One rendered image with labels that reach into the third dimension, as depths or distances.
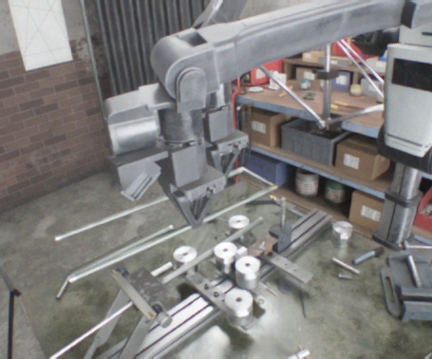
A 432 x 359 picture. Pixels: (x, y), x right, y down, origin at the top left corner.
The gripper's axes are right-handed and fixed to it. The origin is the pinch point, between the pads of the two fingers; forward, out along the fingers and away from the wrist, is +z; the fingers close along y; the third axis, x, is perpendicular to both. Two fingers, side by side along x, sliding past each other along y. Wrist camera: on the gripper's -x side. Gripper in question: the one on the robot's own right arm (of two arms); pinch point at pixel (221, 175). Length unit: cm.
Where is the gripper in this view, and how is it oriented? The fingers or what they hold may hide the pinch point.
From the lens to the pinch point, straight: 65.1
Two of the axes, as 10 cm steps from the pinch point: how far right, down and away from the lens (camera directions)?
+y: 5.3, 3.8, -7.6
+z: 0.8, 8.7, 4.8
